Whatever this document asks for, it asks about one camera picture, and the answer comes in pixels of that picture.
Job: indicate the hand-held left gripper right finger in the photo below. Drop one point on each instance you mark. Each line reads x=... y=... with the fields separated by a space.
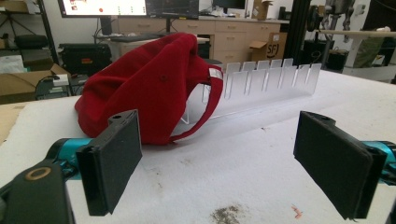
x=336 y=165

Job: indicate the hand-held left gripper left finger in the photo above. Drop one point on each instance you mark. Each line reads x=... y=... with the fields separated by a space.
x=116 y=161

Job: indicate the red baseball cap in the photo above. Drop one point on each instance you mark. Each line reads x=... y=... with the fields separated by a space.
x=149 y=90

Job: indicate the clear acrylic slotted rack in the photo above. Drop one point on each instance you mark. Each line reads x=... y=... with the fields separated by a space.
x=264 y=87

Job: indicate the black equipment case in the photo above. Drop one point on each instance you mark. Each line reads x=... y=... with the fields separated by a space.
x=84 y=59

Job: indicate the open cardboard box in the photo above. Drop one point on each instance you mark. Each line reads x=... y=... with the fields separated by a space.
x=28 y=81

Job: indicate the cardboard box with black print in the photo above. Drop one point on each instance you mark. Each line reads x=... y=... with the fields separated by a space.
x=271 y=46

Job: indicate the black tripod leg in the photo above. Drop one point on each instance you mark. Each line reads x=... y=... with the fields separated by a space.
x=48 y=31

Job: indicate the computer monitor with white screen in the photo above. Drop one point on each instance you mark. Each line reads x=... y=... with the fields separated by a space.
x=102 y=7

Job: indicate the computer monitor with dark screen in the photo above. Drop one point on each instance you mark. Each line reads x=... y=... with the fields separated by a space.
x=172 y=8

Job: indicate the wooden drawer cabinet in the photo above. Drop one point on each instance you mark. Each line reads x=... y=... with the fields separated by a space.
x=230 y=35

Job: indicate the small cardboard box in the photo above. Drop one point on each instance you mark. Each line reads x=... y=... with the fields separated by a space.
x=261 y=9

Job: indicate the black metal stand post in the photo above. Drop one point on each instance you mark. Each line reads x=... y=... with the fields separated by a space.
x=297 y=29

